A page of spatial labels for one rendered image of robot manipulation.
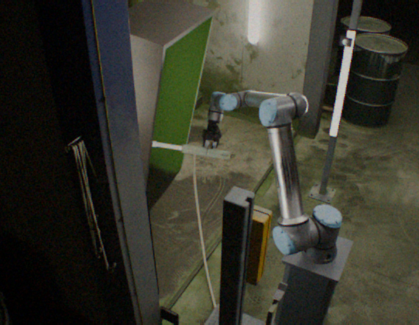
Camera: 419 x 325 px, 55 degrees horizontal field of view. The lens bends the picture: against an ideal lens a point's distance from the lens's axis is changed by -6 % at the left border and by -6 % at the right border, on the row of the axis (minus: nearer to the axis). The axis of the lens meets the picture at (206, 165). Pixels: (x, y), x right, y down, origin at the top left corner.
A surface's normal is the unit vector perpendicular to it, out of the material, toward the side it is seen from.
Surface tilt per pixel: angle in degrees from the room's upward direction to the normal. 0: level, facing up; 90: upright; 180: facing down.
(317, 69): 90
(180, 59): 90
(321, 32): 90
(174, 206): 0
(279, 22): 90
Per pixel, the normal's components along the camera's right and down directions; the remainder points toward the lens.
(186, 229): 0.00, -0.81
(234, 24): -0.48, 0.51
